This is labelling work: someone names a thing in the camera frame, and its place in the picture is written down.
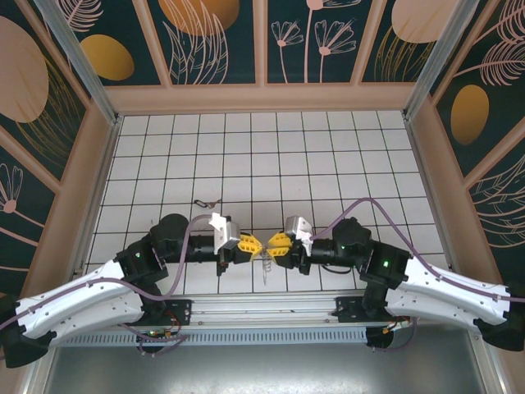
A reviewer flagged small circuit board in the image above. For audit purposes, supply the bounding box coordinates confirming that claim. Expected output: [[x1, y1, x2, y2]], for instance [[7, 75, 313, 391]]
[[135, 328, 176, 344]]

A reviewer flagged grey metal sheet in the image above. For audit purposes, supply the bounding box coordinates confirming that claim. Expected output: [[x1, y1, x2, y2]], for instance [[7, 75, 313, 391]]
[[24, 323, 506, 394]]

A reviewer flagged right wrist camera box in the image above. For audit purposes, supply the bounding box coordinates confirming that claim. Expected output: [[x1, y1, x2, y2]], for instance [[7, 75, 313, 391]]
[[285, 214, 315, 244]]

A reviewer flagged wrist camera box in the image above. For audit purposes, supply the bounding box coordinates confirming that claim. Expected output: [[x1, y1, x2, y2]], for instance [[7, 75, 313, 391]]
[[285, 214, 315, 244], [208, 212, 244, 250]]

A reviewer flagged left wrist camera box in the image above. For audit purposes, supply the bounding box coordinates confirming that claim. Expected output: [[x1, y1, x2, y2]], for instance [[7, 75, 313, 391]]
[[208, 212, 244, 250]]

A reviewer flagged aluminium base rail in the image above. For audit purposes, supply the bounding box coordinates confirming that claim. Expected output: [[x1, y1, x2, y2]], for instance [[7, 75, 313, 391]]
[[40, 290, 490, 330]]

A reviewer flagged grey slotted cable duct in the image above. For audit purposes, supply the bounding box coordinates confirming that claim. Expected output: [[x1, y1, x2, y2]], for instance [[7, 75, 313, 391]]
[[57, 327, 368, 346]]

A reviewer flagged aluminium side rail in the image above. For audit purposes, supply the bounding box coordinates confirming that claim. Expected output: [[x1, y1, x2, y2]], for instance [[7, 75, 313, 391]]
[[71, 117, 123, 296], [404, 117, 459, 291]]

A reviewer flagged aluminium frame post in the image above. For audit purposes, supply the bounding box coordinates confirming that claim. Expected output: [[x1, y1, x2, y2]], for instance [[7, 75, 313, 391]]
[[34, 0, 124, 126], [401, 0, 483, 121]]

